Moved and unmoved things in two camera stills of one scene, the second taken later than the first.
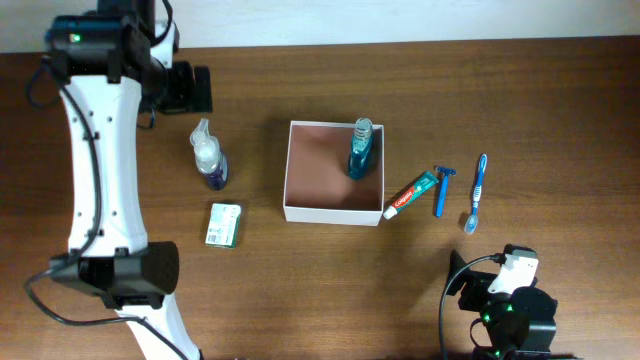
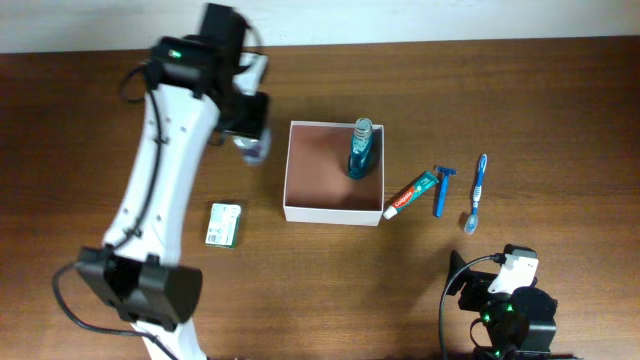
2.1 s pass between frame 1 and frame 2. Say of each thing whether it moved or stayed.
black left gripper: moved
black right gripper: stayed
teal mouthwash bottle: stayed
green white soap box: stayed
